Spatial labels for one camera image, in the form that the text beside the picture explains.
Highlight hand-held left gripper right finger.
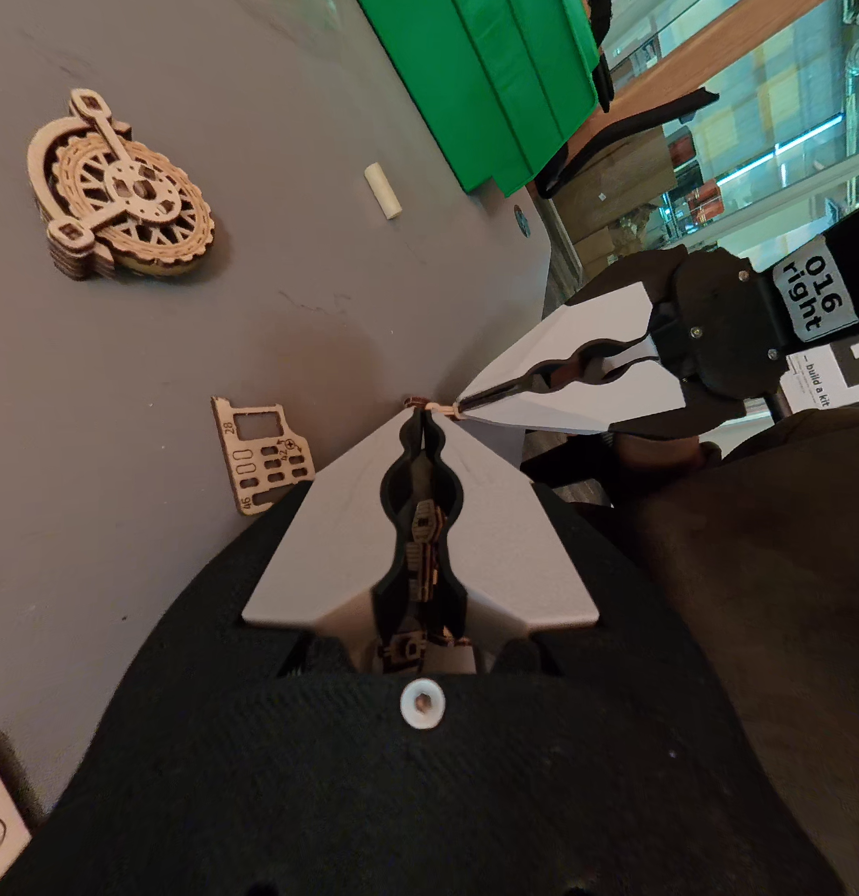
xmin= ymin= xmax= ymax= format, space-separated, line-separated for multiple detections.
xmin=428 ymin=409 xmax=601 ymax=672

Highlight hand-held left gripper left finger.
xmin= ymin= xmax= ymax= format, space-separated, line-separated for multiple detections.
xmin=242 ymin=408 xmax=419 ymax=674

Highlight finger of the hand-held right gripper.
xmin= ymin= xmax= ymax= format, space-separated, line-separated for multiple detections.
xmin=457 ymin=246 xmax=685 ymax=410
xmin=459 ymin=357 xmax=748 ymax=442

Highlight wooden chain piece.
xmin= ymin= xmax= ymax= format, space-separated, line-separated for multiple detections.
xmin=377 ymin=395 xmax=474 ymax=676

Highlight grey desk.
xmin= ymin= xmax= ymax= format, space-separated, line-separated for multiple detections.
xmin=0 ymin=0 xmax=586 ymax=830

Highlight punched wooden parts sheet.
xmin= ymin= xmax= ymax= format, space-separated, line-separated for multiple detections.
xmin=211 ymin=395 xmax=317 ymax=518

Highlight cardboard boxes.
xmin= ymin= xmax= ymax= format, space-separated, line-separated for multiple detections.
xmin=561 ymin=129 xmax=677 ymax=282

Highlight white wax stick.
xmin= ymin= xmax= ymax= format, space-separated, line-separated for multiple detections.
xmin=364 ymin=162 xmax=404 ymax=221

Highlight person's dark trouser leg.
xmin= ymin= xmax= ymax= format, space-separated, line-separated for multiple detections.
xmin=608 ymin=406 xmax=859 ymax=896

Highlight green plastic crate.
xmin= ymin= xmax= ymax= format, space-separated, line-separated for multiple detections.
xmin=357 ymin=0 xmax=602 ymax=199

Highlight brown wooden board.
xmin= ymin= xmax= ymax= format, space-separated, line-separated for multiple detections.
xmin=566 ymin=0 xmax=846 ymax=165

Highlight wooden gear wheel model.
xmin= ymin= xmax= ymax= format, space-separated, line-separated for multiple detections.
xmin=27 ymin=87 xmax=216 ymax=282

